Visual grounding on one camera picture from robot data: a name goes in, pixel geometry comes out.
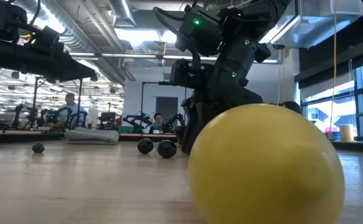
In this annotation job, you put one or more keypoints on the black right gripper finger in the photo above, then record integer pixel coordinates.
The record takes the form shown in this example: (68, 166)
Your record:
(197, 118)
(234, 98)

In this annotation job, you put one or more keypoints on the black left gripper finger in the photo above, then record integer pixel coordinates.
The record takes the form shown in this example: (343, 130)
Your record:
(72, 68)

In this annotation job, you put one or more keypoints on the yellow lemon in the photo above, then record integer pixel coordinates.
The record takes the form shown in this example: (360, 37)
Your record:
(265, 168)

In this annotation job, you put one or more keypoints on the small dark berry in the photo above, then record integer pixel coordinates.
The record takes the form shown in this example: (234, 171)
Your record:
(38, 148)

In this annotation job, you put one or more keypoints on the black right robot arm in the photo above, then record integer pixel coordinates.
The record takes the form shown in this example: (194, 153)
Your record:
(262, 12)

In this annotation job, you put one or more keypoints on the neighbouring station robot arm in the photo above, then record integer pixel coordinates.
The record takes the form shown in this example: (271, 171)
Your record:
(136, 119)
(175, 119)
(49, 115)
(16, 116)

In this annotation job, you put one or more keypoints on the grey door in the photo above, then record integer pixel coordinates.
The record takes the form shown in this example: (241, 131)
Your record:
(166, 109)

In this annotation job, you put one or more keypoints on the person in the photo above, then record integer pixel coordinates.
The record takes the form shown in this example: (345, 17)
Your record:
(71, 107)
(158, 119)
(293, 106)

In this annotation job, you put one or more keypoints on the long ceiling light bar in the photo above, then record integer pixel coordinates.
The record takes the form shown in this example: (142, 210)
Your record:
(138, 56)

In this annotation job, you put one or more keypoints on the grey folded cloth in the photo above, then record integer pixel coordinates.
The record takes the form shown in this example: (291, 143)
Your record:
(91, 136)

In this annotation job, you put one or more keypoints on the green box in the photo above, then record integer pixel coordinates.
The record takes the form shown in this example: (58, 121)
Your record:
(125, 129)

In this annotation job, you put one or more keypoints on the yellow cylindrical bin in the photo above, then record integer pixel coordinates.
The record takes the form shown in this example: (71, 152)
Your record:
(347, 133)

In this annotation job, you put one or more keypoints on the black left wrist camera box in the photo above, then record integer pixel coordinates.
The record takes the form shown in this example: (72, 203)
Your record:
(46, 39)

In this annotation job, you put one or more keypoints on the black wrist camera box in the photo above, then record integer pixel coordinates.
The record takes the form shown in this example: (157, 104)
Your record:
(186, 73)
(46, 39)

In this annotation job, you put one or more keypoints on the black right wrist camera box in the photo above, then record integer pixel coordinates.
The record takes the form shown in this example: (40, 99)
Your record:
(186, 73)

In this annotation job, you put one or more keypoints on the black aluminium table frame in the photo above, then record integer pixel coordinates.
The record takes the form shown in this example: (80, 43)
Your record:
(13, 137)

